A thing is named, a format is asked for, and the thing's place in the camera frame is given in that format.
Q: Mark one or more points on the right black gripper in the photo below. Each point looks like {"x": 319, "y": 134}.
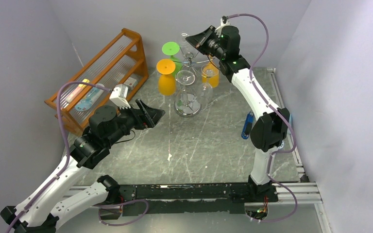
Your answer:
{"x": 206, "y": 41}

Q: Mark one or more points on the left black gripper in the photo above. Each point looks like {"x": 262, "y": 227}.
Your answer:
{"x": 147, "y": 117}

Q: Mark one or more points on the clear wine glass front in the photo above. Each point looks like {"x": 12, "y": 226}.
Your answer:
{"x": 184, "y": 41}

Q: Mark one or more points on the green plastic goblet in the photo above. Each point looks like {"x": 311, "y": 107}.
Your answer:
{"x": 171, "y": 49}

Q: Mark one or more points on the orange goblet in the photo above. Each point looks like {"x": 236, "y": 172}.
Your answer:
{"x": 166, "y": 81}
{"x": 210, "y": 74}

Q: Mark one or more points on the clear wine glass handled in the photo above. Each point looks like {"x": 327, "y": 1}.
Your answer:
{"x": 205, "y": 93}

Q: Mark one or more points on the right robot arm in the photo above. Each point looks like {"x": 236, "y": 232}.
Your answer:
{"x": 271, "y": 122}

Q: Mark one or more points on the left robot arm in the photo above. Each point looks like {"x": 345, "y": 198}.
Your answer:
{"x": 45, "y": 210}

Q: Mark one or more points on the small white red box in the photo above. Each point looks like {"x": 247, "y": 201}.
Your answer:
{"x": 131, "y": 83}

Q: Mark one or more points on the yellow pink highlighter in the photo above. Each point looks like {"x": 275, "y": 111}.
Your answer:
{"x": 74, "y": 93}

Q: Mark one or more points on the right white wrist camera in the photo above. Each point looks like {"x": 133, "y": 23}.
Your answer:
{"x": 224, "y": 21}

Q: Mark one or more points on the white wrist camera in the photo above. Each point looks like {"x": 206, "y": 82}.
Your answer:
{"x": 224, "y": 21}
{"x": 118, "y": 96}

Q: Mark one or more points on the silver wire glass rack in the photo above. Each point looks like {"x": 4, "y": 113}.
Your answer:
{"x": 191, "y": 67}

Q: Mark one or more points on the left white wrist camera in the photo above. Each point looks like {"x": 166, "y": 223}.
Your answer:
{"x": 118, "y": 96}

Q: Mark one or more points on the black base frame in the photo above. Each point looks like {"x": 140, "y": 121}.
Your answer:
{"x": 235, "y": 198}

